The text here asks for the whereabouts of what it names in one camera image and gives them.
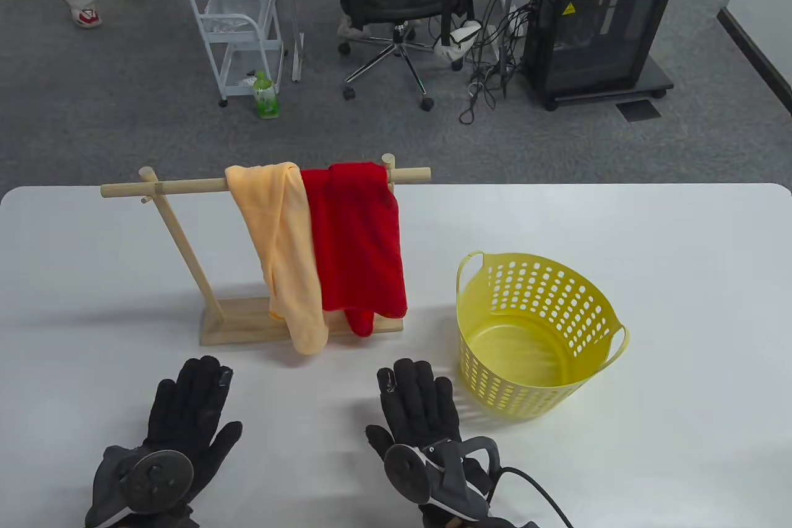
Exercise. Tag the person's left hand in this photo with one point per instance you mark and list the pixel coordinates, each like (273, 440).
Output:
(192, 404)

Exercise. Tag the red towel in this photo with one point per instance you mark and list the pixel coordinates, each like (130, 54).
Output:
(359, 243)

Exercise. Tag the green plastic bottle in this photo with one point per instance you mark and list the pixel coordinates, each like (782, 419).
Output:
(267, 101)

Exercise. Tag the yellow perforated plastic basket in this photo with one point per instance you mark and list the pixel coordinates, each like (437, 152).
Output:
(520, 348)

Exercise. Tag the black wheeled tower stand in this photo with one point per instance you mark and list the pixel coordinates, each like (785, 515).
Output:
(656, 82)

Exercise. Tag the white rolling cart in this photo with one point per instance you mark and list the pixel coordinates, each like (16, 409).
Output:
(235, 38)

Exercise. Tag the black computer tower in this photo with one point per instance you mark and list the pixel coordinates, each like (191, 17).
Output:
(594, 33)

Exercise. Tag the orange towel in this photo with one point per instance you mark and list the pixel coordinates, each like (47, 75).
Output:
(278, 243)

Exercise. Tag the clear plastic bag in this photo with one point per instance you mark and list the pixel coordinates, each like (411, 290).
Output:
(238, 11)

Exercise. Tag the wooden towel rack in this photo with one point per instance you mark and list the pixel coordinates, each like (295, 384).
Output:
(185, 186)

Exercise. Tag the black floor plate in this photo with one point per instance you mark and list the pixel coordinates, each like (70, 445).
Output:
(637, 110)

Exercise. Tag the person's right hand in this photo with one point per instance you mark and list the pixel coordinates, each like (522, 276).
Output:
(421, 404)

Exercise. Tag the grey hand controller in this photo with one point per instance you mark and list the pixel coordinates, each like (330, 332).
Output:
(405, 472)
(154, 481)

